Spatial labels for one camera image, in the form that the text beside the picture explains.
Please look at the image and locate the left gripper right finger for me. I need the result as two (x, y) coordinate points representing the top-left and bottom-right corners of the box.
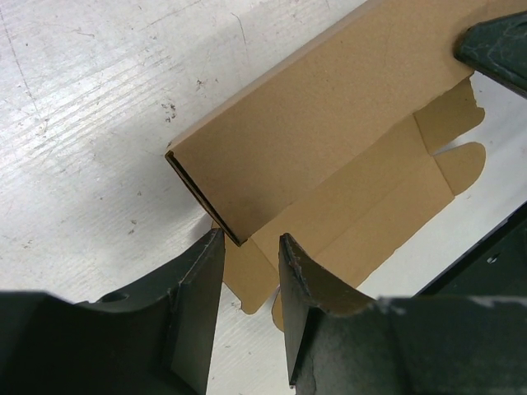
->
(279, 234), (526, 394)

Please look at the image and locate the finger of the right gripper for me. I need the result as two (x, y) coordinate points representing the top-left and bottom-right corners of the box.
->
(453, 11), (526, 97)

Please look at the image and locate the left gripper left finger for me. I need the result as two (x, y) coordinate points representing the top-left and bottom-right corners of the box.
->
(1, 229), (225, 394)

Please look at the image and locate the brown paper box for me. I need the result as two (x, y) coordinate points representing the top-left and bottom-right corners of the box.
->
(166, 1), (526, 314)

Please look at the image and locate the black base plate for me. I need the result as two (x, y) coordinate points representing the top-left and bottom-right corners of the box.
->
(417, 209), (526, 297)

